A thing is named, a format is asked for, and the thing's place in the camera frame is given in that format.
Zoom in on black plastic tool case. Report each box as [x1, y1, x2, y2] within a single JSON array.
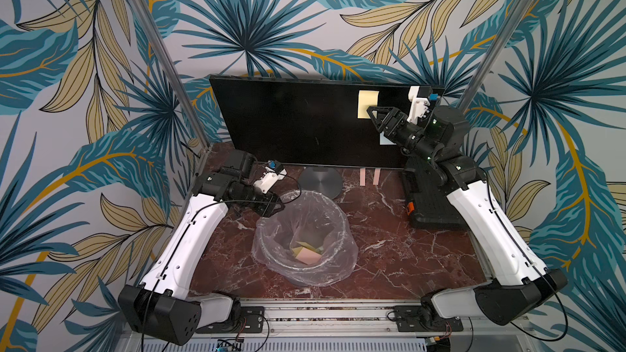
[[400, 156, 468, 231]]

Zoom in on pink strip left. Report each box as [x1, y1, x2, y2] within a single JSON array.
[[360, 168, 366, 187]]

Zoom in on pink strip right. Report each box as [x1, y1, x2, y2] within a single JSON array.
[[373, 169, 381, 186]]

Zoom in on pink strip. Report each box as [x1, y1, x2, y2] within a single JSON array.
[[360, 168, 366, 187], [373, 169, 381, 186]]

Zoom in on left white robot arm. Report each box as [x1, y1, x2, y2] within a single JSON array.
[[118, 150, 287, 345]]

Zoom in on aluminium frame post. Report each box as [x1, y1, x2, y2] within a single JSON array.
[[456, 0, 533, 112], [128, 0, 210, 153]]

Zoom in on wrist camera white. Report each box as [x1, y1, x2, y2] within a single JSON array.
[[253, 160, 287, 194], [407, 86, 437, 125]]

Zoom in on bin with clear plastic bag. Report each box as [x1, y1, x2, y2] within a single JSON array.
[[252, 190, 359, 287]]

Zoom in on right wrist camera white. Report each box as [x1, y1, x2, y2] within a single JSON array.
[[407, 86, 437, 125]]

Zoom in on grey round monitor stand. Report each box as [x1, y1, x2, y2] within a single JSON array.
[[298, 166, 343, 199]]

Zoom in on left aluminium frame post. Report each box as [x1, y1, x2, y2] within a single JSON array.
[[128, 0, 210, 153]]

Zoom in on right aluminium frame post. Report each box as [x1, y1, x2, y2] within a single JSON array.
[[456, 0, 533, 112]]

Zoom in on yellow sticky note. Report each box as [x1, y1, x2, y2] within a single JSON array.
[[357, 90, 379, 119]]

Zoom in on blue sticky note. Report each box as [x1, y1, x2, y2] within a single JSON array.
[[379, 133, 394, 145]]

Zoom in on black computer monitor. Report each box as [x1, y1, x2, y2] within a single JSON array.
[[210, 75, 410, 169]]

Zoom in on crumpled yellow notes in bin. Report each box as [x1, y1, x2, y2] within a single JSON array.
[[292, 241, 324, 255]]

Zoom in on pink sticky note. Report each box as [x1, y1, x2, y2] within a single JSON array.
[[295, 247, 321, 265]]

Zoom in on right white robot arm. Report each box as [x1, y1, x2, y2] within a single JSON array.
[[367, 106, 568, 326]]

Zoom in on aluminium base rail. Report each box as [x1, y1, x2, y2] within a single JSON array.
[[114, 298, 541, 351]]

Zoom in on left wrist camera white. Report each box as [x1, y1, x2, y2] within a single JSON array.
[[253, 160, 287, 194]]

